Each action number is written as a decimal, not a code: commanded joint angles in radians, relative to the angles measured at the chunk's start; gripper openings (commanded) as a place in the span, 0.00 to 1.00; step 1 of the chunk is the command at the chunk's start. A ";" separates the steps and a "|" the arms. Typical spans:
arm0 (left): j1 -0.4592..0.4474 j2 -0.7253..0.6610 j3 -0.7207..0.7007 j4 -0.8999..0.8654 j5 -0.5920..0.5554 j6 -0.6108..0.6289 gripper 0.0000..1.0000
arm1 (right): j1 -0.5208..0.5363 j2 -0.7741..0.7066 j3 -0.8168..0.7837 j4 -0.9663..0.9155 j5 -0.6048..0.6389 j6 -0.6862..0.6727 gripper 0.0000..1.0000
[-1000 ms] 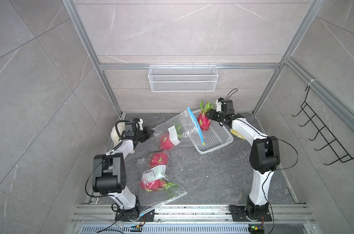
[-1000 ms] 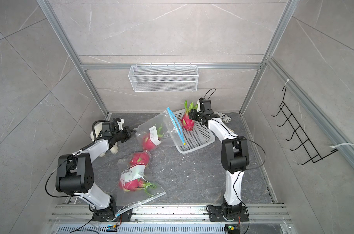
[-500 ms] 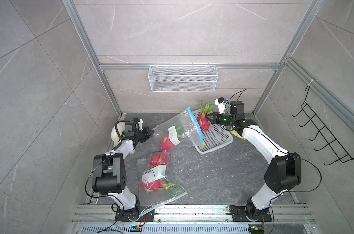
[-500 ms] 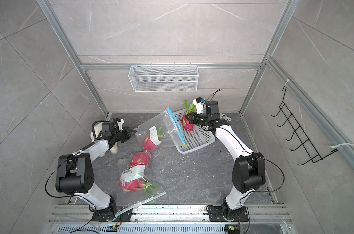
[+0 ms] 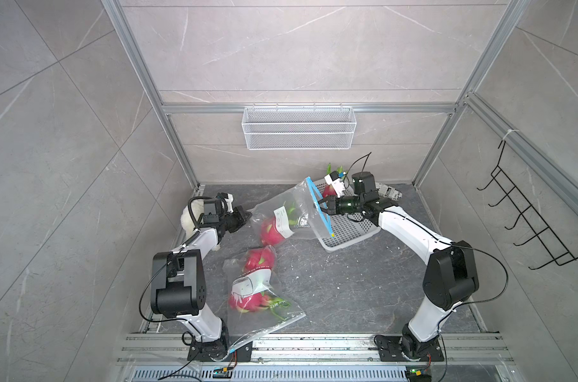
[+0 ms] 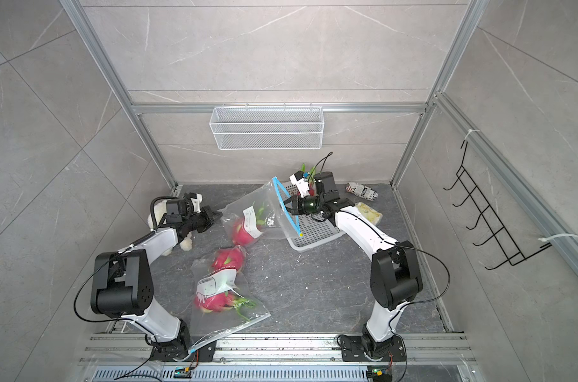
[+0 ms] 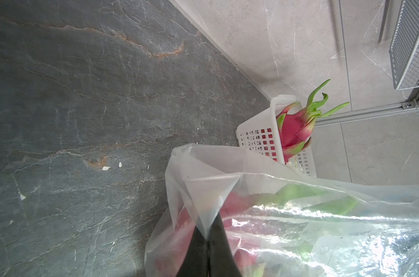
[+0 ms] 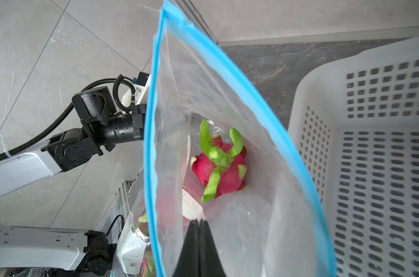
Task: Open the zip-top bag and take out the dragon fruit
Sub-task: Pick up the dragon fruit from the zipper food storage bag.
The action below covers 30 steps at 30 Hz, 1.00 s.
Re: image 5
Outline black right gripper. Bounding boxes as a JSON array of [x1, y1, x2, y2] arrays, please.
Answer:
[[313, 196, 363, 217]]

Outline pink dragon fruit green scales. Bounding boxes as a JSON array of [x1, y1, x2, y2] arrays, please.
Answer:
[[321, 162, 346, 199]]

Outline clear zip-top bag blue seal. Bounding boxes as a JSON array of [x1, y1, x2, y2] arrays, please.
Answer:
[[250, 178, 334, 246]]

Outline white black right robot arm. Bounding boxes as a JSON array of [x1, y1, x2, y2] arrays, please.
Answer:
[[318, 171, 479, 361]]

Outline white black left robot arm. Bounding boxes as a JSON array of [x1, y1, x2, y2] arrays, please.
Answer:
[[145, 198, 251, 361]]

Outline pink dragon fruit in bag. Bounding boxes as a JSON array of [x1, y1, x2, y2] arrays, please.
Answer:
[[260, 205, 298, 246]]

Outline pink dragon fruit upper near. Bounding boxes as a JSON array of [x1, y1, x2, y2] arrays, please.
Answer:
[[244, 246, 276, 272]]

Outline pink dragon fruit lower near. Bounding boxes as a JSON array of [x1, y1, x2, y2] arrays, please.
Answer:
[[228, 292, 291, 321]]

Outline white red toy car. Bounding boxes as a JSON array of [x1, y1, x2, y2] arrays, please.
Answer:
[[376, 183, 403, 202]]

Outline white perforated plastic basket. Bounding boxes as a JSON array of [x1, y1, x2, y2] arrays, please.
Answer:
[[314, 206, 381, 252]]

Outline white plush toy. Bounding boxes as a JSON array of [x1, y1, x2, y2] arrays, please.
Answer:
[[181, 199, 204, 239]]

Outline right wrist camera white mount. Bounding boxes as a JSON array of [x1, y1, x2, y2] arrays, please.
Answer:
[[324, 170, 347, 197]]

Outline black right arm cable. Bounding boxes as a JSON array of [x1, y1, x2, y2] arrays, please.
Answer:
[[340, 151, 510, 335]]

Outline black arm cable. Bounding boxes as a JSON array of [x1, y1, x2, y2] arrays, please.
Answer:
[[138, 195, 213, 324], [340, 151, 510, 335]]

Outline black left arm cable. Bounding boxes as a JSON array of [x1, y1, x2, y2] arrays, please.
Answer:
[[138, 195, 213, 324]]

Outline clear zip-top bag near rail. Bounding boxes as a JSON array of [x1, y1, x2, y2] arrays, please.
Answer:
[[223, 246, 306, 353]]

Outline white wire mesh wall shelf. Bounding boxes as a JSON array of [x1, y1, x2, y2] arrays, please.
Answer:
[[241, 106, 357, 151]]

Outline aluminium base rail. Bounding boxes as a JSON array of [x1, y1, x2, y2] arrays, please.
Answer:
[[115, 333, 521, 381]]

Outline black wire hook rack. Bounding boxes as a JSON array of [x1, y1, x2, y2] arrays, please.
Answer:
[[477, 141, 578, 271]]

